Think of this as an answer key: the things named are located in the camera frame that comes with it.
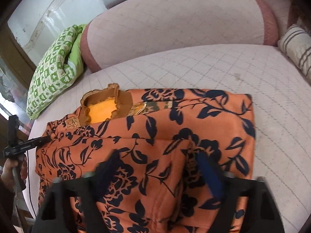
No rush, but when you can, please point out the person's left hand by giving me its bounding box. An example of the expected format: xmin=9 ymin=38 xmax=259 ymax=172
xmin=1 ymin=156 xmax=27 ymax=191

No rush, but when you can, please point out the pink quilted bolster cushion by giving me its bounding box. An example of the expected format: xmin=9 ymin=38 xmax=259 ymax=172
xmin=80 ymin=0 xmax=279 ymax=72

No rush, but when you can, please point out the orange black floral garment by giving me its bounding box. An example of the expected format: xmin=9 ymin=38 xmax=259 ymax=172
xmin=35 ymin=84 xmax=256 ymax=232

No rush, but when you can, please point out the pink quilted mattress cover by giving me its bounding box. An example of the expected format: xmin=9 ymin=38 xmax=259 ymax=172
xmin=24 ymin=44 xmax=310 ymax=232

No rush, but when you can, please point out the striped beige blanket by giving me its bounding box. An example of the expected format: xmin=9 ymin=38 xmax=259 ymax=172
xmin=278 ymin=24 xmax=311 ymax=83

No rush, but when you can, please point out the dark wooden door frame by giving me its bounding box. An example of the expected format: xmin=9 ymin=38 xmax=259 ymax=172
xmin=0 ymin=24 xmax=37 ymax=117

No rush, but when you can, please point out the green white patterned pillow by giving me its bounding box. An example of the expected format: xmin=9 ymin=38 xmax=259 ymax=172
xmin=26 ymin=24 xmax=86 ymax=120

